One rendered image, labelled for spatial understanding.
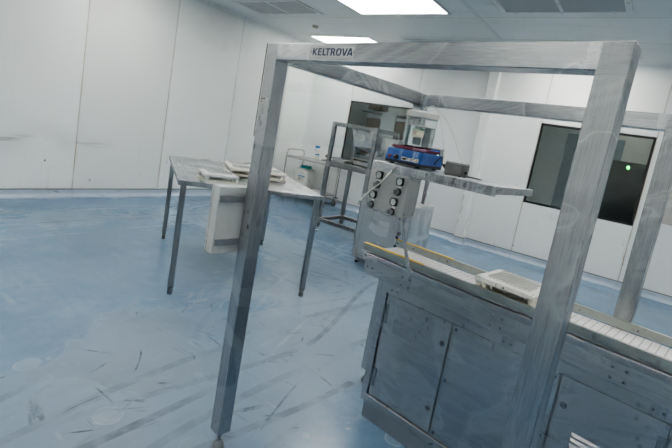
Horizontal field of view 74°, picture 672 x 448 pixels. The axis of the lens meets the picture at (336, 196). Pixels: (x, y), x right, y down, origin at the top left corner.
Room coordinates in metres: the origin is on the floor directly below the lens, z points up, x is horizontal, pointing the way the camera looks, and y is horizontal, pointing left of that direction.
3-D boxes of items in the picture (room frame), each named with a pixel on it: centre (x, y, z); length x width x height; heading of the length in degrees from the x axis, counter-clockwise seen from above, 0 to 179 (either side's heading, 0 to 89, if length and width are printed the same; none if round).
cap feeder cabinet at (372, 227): (4.90, -0.69, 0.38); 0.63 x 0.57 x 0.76; 56
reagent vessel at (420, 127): (2.15, -0.34, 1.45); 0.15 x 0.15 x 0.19
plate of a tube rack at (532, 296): (1.78, -0.78, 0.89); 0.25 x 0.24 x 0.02; 138
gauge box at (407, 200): (2.10, -0.26, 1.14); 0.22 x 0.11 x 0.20; 48
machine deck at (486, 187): (2.06, -0.50, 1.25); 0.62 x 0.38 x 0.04; 48
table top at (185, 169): (3.98, 0.90, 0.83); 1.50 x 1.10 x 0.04; 24
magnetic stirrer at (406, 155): (2.15, -0.33, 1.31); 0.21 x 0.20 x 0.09; 138
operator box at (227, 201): (1.69, 0.38, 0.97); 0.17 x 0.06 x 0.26; 138
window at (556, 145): (6.22, -3.30, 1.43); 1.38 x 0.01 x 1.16; 56
